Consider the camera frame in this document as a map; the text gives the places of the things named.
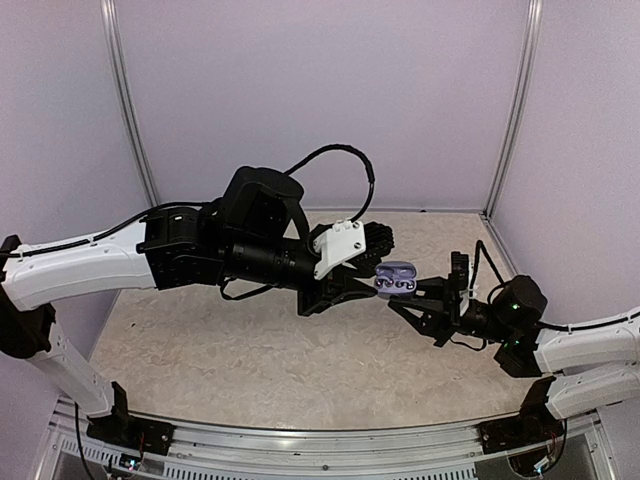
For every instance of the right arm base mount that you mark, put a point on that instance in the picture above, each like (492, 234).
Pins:
(533, 423)

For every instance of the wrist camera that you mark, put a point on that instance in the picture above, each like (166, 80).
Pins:
(345, 239)
(462, 271)

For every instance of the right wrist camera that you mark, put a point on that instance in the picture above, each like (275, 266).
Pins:
(462, 271)

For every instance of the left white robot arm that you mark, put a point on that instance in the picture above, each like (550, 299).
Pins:
(256, 231)

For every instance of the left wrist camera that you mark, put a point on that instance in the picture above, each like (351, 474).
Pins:
(345, 239)

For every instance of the aluminium frame post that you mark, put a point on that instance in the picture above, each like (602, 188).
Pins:
(109, 15)
(517, 108)

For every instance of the front aluminium rail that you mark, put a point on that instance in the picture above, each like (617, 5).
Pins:
(201, 450)

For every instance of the grey oval earbud case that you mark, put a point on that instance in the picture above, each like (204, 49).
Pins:
(395, 278)

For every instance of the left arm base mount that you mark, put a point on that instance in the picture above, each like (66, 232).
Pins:
(119, 427)

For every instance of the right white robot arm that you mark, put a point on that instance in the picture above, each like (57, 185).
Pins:
(576, 368)

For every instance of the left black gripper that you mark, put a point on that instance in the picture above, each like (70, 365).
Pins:
(337, 289)

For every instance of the left aluminium frame post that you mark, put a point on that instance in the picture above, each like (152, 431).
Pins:
(109, 15)

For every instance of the right aluminium frame post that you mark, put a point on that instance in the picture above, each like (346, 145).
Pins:
(517, 108)

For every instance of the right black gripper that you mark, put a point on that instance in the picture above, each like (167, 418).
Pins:
(442, 318)

